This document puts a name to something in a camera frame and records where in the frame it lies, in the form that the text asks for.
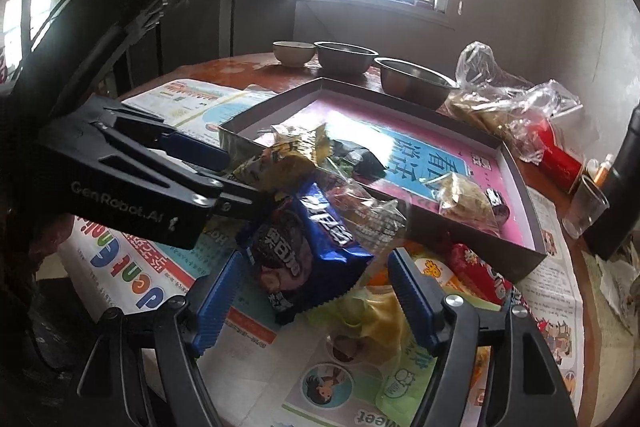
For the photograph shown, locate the folded newspaper sheet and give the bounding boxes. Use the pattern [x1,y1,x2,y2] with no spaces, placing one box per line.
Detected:
[122,78,278,148]

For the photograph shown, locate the clear plastic bag of flatbread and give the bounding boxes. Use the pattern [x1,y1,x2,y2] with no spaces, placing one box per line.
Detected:
[442,41,585,165]

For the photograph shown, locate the clear plastic candy packet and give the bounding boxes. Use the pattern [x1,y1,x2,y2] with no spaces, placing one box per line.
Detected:
[320,174,416,258]

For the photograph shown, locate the tall yellow snack packet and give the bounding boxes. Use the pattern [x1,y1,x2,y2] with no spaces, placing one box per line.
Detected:
[227,123,335,194]

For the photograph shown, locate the orange pill bottle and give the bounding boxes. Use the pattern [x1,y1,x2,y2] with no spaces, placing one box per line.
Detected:
[592,153,617,188]

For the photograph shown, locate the green pea snack packet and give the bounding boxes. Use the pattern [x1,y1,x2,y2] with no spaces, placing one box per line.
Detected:
[330,139,388,180]

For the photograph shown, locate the shallow cardboard box pink inside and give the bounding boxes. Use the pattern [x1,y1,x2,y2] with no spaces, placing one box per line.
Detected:
[217,77,548,280]

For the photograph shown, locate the large colourful newspaper sheet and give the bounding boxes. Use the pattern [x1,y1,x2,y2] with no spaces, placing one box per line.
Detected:
[57,187,586,427]

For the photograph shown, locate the black thermos flask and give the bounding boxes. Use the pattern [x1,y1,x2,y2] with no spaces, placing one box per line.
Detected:
[585,104,640,260]

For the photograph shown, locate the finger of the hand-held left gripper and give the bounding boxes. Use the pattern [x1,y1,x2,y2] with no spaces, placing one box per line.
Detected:
[207,174,275,222]
[102,109,233,175]

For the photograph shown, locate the clear-wrapped pale noodle snack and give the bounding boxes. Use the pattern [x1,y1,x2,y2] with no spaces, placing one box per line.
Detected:
[437,172,501,233]

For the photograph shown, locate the small dark snack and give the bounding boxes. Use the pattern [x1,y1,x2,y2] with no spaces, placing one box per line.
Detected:
[485,188,512,220]

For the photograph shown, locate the small steel bowl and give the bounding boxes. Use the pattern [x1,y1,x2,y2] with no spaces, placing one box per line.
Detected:
[313,41,379,75]

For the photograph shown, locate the clear plastic cup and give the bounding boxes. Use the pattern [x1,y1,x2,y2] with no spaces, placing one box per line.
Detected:
[561,174,611,239]

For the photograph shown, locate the small white ceramic bowl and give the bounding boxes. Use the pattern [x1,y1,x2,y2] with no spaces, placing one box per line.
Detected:
[272,40,317,68]

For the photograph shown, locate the red tissue box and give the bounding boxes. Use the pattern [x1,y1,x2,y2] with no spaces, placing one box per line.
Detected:
[530,117,586,192]

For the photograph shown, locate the red snack packet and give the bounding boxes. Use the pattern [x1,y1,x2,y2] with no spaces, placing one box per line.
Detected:
[447,243,531,308]

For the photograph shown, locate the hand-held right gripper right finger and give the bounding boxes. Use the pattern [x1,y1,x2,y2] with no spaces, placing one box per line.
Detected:
[387,248,581,427]

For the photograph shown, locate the crumpled white paper napkin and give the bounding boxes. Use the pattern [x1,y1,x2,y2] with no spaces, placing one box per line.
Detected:
[595,252,640,323]

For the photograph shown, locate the large steel bowl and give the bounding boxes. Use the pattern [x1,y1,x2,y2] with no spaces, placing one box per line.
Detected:
[374,57,461,110]

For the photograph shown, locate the blue chocolate cookie packet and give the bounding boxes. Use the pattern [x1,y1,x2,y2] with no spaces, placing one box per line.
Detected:
[235,182,376,325]

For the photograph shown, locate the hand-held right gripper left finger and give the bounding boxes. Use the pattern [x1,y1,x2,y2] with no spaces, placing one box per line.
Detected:
[75,249,246,427]

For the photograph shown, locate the light green yellow snack packet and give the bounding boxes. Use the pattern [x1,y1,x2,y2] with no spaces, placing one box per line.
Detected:
[307,289,441,413]

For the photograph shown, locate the person's left hand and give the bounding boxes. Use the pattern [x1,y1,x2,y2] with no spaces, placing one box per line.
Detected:
[27,214,76,260]

